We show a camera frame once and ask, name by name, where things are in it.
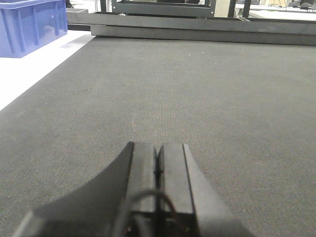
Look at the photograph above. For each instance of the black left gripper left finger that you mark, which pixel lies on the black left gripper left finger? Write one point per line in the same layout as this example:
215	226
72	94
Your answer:
90	210

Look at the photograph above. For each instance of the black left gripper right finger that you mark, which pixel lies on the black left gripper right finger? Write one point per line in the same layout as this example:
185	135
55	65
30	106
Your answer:
199	207

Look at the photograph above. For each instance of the dark grey table mat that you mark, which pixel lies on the dark grey table mat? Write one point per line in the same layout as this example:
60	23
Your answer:
247	111

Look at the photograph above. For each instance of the blue plastic crate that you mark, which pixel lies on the blue plastic crate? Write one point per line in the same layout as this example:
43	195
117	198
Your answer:
27	25

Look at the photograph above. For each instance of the dark metal frame rail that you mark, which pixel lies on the dark metal frame rail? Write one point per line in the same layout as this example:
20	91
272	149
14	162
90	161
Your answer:
236	30

